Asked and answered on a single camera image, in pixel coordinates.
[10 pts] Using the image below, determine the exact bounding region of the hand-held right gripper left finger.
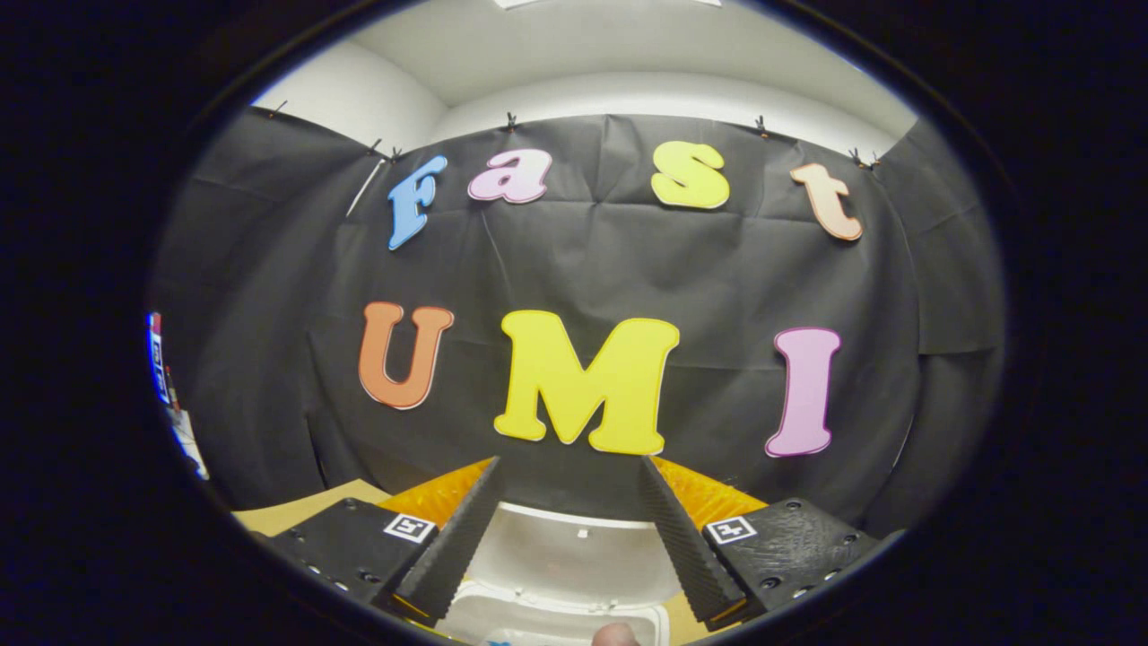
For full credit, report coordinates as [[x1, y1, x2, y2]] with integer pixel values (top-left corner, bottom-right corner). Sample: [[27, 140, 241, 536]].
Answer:
[[260, 456, 503, 627]]

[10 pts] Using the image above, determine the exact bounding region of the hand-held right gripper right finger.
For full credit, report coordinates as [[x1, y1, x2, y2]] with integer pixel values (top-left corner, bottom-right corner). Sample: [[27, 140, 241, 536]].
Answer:
[[639, 455, 884, 629]]

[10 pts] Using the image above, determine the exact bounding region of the white desktop garbage bin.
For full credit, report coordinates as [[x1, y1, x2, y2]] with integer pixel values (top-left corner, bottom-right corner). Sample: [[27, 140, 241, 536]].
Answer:
[[430, 501, 696, 646]]

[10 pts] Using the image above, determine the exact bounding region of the white plastic device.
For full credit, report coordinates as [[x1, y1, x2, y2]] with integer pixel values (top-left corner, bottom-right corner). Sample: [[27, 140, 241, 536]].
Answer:
[[170, 408, 209, 481]]

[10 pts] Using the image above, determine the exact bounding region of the black backdrop cloth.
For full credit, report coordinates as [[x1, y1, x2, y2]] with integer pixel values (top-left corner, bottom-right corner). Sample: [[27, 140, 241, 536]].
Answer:
[[148, 108, 1005, 539]]

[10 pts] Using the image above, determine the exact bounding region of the white wall poster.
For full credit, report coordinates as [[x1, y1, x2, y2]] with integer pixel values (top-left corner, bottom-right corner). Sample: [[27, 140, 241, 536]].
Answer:
[[146, 311, 171, 405]]

